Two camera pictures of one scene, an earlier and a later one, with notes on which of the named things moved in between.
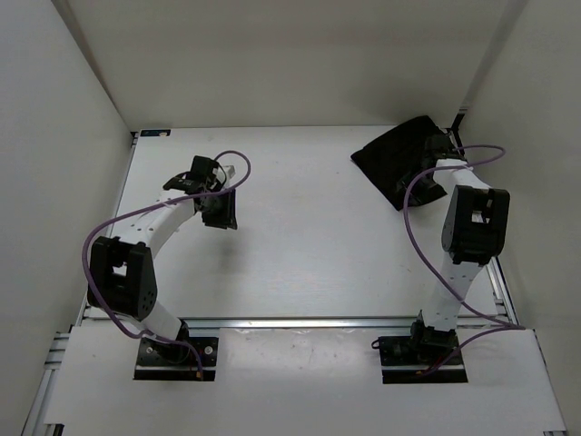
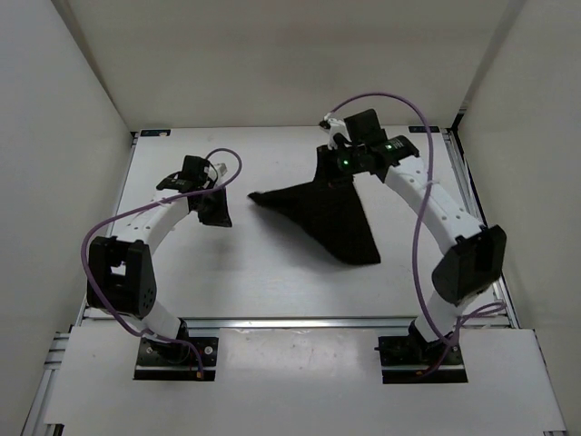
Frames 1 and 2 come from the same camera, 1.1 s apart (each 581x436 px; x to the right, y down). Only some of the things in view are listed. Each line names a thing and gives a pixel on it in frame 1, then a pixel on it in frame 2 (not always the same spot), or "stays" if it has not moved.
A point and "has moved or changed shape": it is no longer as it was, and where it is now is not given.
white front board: [304, 376] stays
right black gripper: [418, 196] → [326, 172]
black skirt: [389, 163] has moved or changed shape
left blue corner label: [152, 133] stays
